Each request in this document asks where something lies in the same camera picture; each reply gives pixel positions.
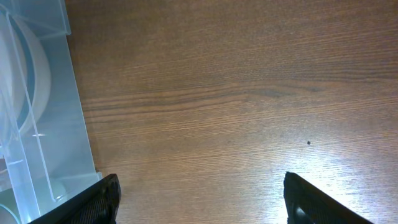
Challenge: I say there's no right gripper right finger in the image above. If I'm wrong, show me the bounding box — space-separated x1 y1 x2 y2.
284 172 371 224

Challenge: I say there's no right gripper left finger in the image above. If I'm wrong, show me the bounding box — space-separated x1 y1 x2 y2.
30 174 121 224

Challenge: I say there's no clear plastic storage bin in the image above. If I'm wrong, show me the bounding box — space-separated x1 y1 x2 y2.
1 0 101 223

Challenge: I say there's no mint green plastic cup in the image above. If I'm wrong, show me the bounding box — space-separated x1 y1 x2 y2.
0 205 19 224

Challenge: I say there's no cream large bowl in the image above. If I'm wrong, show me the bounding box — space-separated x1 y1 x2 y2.
14 17 51 134

